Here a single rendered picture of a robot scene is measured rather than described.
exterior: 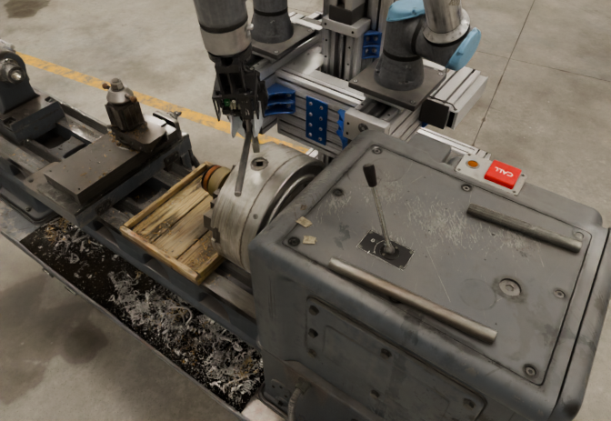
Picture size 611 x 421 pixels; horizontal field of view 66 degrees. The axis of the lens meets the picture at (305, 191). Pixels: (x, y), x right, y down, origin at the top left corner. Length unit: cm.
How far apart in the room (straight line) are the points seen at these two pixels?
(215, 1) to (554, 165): 282
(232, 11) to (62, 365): 188
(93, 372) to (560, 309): 186
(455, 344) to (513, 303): 13
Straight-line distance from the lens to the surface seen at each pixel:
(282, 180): 100
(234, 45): 75
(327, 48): 166
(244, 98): 79
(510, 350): 81
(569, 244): 96
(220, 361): 150
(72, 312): 248
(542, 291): 89
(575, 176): 329
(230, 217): 103
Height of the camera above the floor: 192
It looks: 44 degrees down
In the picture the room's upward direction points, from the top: 1 degrees clockwise
